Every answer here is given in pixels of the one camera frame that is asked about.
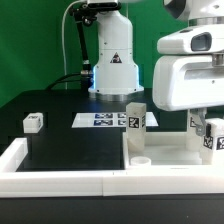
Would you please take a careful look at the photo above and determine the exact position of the white U-shaped fence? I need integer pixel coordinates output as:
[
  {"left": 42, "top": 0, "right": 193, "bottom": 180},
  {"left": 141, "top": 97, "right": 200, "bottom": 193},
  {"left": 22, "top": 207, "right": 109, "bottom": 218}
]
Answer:
[{"left": 0, "top": 138, "right": 224, "bottom": 198}]

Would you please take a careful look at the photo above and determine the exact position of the white marker sheet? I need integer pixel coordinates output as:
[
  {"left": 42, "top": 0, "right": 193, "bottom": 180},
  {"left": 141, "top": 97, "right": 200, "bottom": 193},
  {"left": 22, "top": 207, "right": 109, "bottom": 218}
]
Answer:
[{"left": 72, "top": 112, "right": 158, "bottom": 128}]

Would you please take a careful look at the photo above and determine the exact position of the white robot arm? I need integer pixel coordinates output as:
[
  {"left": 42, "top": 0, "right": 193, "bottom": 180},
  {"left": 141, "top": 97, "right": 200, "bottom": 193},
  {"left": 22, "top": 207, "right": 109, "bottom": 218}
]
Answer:
[{"left": 69, "top": 0, "right": 224, "bottom": 136}]

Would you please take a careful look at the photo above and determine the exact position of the white square tabletop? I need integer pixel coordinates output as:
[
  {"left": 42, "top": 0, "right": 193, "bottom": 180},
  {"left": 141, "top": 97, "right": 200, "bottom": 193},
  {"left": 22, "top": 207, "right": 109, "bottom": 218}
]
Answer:
[{"left": 121, "top": 131, "right": 224, "bottom": 172}]

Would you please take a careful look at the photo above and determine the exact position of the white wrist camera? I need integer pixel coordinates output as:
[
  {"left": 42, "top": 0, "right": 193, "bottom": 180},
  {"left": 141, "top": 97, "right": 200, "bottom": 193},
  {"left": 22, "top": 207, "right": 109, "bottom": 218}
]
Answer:
[{"left": 157, "top": 28, "right": 224, "bottom": 55}]

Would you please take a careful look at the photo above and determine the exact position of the black cable bundle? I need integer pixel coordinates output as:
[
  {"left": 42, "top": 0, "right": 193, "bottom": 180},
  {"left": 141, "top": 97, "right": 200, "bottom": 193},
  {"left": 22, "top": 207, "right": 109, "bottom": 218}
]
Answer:
[{"left": 45, "top": 6, "right": 93, "bottom": 92}]

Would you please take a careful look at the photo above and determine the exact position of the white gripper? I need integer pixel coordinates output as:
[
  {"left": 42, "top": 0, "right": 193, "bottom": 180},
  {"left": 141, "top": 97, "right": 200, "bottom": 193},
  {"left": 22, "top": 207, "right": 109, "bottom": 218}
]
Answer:
[{"left": 152, "top": 55, "right": 224, "bottom": 136}]

